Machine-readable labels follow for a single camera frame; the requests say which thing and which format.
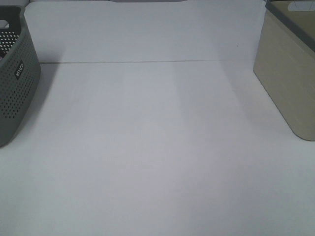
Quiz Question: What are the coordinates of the beige bin with grey rim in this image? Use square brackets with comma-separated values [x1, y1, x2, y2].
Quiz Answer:
[253, 0, 315, 141]

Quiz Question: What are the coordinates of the grey perforated plastic basket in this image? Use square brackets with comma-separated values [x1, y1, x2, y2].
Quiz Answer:
[0, 5, 41, 146]

